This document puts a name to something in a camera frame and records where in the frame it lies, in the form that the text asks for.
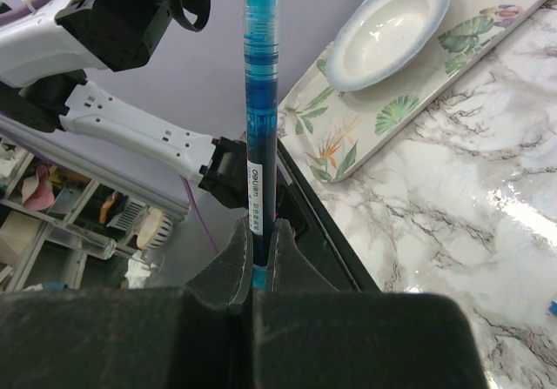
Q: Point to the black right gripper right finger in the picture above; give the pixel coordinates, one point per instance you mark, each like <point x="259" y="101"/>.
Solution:
<point x="308" y="334"/>

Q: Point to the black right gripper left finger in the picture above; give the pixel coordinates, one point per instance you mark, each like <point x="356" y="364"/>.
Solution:
<point x="192" y="336"/>

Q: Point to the small blue pen cap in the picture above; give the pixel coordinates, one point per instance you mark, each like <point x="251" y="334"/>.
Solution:
<point x="553" y="308"/>

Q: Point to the blue patterned pen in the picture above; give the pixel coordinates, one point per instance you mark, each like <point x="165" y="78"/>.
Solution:
<point x="261" y="55"/>

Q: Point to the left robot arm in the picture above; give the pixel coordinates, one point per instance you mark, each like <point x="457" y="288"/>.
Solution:
<point x="48" y="45"/>

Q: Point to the cluttered background shelf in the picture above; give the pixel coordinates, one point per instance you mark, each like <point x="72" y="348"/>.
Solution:
<point x="62" y="230"/>

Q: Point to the floral rectangular tray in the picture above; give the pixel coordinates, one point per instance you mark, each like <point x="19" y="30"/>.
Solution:
<point x="336" y="131"/>

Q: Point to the white blue-rimmed plate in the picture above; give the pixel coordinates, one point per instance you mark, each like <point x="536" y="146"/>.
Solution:
<point x="380" y="39"/>

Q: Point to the black front mounting rail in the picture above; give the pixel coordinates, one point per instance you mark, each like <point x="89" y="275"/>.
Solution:
<point x="316" y="234"/>

